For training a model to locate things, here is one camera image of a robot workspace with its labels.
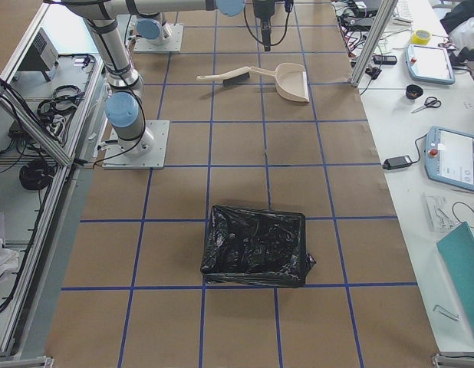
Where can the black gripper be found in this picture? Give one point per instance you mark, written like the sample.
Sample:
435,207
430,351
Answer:
263,11

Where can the beige hand brush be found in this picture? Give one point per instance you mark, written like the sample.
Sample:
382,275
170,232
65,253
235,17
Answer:
228,78

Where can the beige plastic dustpan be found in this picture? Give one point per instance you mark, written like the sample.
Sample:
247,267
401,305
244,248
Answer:
291,81

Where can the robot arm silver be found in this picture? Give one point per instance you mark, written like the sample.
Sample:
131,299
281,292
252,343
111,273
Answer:
152,25
124,109

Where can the black bag lined bin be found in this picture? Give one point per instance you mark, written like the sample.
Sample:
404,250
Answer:
256,246

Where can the black phone device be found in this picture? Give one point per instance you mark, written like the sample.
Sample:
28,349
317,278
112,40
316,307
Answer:
384,59

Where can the yellow tape roll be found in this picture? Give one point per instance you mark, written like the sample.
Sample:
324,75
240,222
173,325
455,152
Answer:
420,37

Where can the far teach pendant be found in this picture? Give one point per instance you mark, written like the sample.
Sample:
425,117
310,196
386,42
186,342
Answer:
429,64

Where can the teach pendant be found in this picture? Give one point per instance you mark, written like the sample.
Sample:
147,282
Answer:
449,157
429,64

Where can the black power adapter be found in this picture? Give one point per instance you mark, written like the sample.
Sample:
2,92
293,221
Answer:
398,162

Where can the grey control box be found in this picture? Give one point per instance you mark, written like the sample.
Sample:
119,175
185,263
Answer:
41,56

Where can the near teach pendant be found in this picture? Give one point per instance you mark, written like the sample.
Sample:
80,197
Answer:
449,157

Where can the teal folder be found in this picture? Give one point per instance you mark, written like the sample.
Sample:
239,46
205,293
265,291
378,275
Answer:
457,251

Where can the metal hex key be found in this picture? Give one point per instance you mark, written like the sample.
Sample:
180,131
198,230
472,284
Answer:
445,312

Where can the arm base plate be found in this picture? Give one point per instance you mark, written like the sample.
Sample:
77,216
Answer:
169,41
149,153

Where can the aluminium frame post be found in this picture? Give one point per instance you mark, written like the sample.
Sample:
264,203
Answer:
383,17

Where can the scissors black handles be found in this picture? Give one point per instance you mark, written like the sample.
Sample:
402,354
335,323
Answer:
430,102

